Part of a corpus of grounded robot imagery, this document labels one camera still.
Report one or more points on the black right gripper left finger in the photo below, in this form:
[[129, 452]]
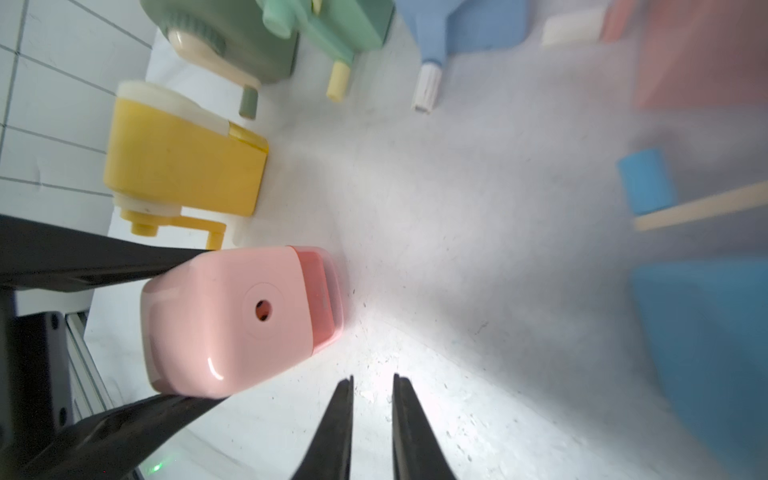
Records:
[[328, 455]]

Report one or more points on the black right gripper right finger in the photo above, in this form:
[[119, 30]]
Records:
[[415, 449]]

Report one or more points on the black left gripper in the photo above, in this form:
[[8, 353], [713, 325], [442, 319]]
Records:
[[36, 401]]

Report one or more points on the yellow pencil sharpener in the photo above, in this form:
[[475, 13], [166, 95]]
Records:
[[166, 153]]

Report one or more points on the dark green pencil sharpener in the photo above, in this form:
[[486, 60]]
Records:
[[229, 39]]

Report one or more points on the light green pencil sharpener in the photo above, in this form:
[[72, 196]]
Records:
[[342, 29]]

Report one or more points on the clear pink tray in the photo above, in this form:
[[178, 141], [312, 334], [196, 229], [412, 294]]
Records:
[[322, 285]]

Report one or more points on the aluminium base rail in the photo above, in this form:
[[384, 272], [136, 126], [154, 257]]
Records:
[[89, 393]]

